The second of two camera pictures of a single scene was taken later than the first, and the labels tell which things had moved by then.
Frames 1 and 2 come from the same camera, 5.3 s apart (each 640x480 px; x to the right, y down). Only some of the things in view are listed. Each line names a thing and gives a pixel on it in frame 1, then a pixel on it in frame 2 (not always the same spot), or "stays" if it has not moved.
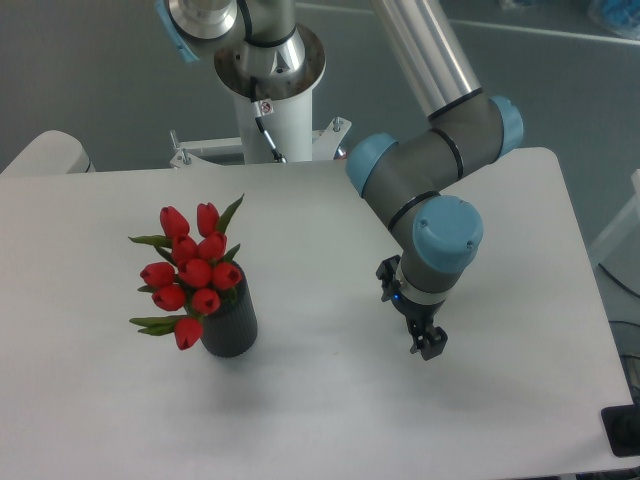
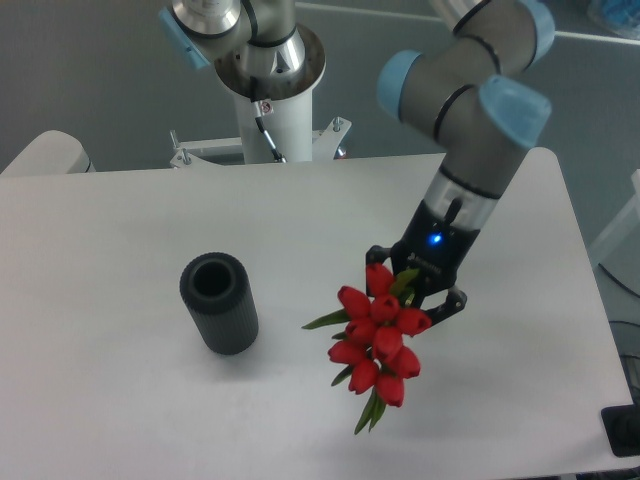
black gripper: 419,317 -> 436,246
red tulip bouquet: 200,278 -> 373,349
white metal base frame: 228,151 stays
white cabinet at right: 617,251 stays
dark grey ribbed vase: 233,329 stays
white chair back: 51,152 stays
